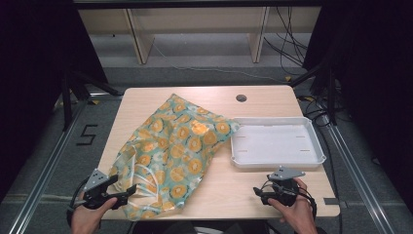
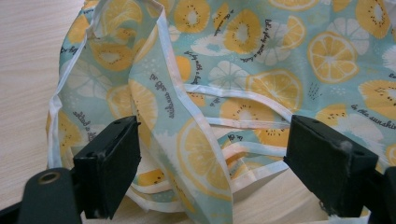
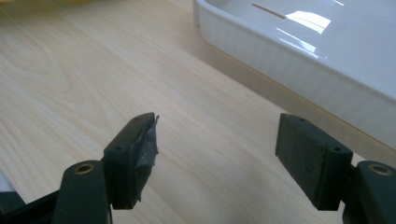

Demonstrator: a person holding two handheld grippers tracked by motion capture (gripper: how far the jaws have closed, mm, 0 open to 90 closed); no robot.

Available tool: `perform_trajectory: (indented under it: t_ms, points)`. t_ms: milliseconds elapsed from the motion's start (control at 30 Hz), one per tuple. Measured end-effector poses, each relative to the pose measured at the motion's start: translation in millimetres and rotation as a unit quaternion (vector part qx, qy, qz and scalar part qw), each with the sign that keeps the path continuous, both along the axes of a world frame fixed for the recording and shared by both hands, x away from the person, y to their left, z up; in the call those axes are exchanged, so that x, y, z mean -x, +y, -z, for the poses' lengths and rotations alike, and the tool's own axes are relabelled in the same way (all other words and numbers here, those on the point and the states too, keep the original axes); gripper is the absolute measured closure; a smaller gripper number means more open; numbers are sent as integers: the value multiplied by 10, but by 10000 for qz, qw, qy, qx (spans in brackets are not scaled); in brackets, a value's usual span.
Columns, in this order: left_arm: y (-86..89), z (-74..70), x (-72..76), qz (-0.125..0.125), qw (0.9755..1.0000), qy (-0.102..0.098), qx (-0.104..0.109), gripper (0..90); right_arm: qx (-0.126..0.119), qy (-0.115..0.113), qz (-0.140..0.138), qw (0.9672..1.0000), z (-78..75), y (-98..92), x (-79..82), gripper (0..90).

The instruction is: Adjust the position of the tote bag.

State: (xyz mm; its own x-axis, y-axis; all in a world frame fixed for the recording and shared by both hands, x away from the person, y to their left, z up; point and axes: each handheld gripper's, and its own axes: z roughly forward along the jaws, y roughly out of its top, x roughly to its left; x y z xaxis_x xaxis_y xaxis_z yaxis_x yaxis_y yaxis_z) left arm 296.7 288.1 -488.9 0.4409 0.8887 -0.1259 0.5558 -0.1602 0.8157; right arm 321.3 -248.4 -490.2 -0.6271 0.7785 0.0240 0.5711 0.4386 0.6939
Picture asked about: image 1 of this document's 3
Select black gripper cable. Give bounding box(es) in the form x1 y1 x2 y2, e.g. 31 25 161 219
296 187 319 222
65 176 92 228

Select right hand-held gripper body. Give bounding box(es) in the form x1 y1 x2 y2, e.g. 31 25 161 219
259 165 307 208

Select bundle of black floor cables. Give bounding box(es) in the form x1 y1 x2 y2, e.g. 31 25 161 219
262 6 310 76

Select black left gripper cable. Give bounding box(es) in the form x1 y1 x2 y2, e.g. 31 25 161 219
65 176 92 228

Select black metal stand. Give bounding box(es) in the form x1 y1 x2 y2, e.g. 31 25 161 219
60 69 124 132
287 60 339 127

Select person's left hand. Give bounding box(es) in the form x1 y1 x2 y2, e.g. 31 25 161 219
70 196 119 234

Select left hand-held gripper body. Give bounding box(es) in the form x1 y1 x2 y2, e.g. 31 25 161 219
82 168 131 211

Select person's right hand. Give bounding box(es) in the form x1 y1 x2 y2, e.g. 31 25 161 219
267 177 319 234

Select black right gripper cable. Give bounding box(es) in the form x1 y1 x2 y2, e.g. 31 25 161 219
296 187 319 222

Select light wooden desk frame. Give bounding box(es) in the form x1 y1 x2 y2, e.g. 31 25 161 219
77 5 323 65

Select white plastic tray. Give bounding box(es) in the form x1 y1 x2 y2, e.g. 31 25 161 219
229 116 327 170

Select orange print fabric bag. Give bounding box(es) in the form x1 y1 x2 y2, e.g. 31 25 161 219
108 93 242 222

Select thin white floor cable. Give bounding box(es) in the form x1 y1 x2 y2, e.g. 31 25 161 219
151 41 287 83

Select aluminium floor rail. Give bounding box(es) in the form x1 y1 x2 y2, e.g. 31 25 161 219
316 106 396 234
7 93 125 234

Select black cables beside stand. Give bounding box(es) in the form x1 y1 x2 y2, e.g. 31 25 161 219
297 95 333 129

